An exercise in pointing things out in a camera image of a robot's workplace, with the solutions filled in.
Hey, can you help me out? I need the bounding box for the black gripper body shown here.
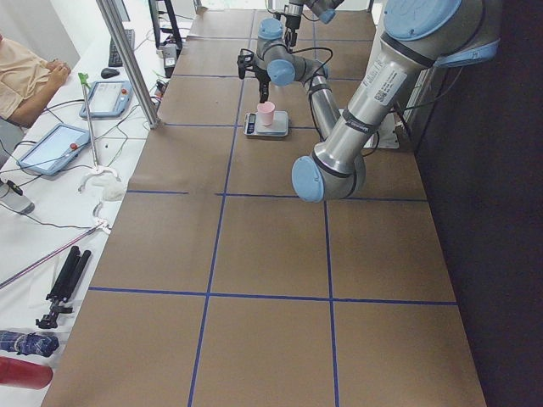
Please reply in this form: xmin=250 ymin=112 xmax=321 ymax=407
xmin=237 ymin=48 xmax=269 ymax=83
xmin=273 ymin=3 xmax=303 ymax=31

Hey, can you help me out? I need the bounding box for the pink plastic cup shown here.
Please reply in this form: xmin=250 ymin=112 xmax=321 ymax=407
xmin=256 ymin=101 xmax=276 ymax=126

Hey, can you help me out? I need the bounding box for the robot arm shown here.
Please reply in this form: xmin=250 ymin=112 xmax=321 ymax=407
xmin=272 ymin=0 xmax=344 ymax=48
xmin=237 ymin=1 xmax=502 ymax=203

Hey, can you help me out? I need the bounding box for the digital kitchen scale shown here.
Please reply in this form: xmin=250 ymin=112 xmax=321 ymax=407
xmin=242 ymin=110 xmax=290 ymax=139

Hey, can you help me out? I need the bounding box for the black keyboard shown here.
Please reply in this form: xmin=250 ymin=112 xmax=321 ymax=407
xmin=107 ymin=28 xmax=137 ymax=68

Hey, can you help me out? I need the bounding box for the black computer mouse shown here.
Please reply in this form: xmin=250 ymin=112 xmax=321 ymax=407
xmin=100 ymin=67 xmax=120 ymax=79

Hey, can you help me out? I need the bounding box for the far teach pendant tablet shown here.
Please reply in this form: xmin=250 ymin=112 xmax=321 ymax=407
xmin=83 ymin=81 xmax=133 ymax=119

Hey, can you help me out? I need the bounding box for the teach pendant tablet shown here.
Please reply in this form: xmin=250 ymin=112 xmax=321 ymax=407
xmin=83 ymin=81 xmax=133 ymax=119
xmin=17 ymin=124 xmax=90 ymax=176

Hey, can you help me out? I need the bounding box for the crumpled white cloth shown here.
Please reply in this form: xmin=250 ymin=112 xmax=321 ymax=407
xmin=92 ymin=176 xmax=126 ymax=202

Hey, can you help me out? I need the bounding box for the near teach pendant tablet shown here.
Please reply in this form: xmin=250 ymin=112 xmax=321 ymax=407
xmin=17 ymin=124 xmax=90 ymax=176

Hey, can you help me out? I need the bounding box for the striped grabber stick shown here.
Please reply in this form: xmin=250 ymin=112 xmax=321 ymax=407
xmin=1 ymin=201 xmax=111 ymax=289

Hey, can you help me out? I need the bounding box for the seated person beige shirt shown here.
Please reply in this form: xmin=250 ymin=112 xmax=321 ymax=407
xmin=1 ymin=36 xmax=71 ymax=128

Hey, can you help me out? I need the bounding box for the black folded tripod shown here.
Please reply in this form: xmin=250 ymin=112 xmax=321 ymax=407
xmin=36 ymin=246 xmax=92 ymax=329

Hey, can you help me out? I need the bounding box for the grey bottle on side table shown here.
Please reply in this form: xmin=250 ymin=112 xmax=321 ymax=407
xmin=0 ymin=181 xmax=35 ymax=215

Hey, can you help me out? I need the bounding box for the folded blue umbrella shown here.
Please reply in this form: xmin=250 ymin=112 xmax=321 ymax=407
xmin=1 ymin=330 xmax=59 ymax=358

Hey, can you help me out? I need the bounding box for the red cylinder bottle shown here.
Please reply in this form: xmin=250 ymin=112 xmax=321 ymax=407
xmin=1 ymin=357 xmax=53 ymax=389

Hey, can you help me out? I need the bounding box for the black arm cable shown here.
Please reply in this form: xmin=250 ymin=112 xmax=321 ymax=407
xmin=288 ymin=47 xmax=334 ymax=75

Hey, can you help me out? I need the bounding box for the aluminium frame post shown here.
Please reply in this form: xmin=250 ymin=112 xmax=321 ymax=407
xmin=96 ymin=0 xmax=160 ymax=129

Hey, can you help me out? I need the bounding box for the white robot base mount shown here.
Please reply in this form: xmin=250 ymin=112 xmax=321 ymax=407
xmin=362 ymin=57 xmax=430 ymax=148

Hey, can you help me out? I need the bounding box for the grabber stick green handle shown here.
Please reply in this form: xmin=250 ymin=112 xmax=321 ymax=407
xmin=78 ymin=73 xmax=120 ymax=193

